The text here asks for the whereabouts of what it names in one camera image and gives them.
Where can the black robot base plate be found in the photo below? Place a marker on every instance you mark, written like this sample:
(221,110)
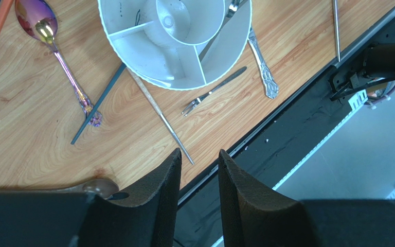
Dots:
(283,141)

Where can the silver table knife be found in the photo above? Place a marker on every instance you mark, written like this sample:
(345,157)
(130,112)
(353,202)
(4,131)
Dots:
(271,88)

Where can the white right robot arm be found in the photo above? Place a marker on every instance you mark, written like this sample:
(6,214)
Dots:
(379,61)

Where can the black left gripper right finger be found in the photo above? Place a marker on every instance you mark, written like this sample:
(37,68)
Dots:
(255,215)

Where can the white divided utensil holder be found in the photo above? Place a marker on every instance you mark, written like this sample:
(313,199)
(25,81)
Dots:
(160,41)

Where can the small silver fork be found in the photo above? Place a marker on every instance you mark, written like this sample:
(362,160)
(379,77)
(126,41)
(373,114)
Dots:
(194,103)

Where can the silver chopstick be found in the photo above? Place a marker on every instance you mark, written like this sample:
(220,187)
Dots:
(336,29)

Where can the dark brown wooden spoon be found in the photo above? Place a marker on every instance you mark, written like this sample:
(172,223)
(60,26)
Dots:
(104,188)

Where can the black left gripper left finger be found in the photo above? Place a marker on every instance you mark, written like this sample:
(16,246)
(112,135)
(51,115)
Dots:
(142,214)

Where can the silver utensils in holder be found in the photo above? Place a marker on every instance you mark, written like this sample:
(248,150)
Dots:
(232,9)

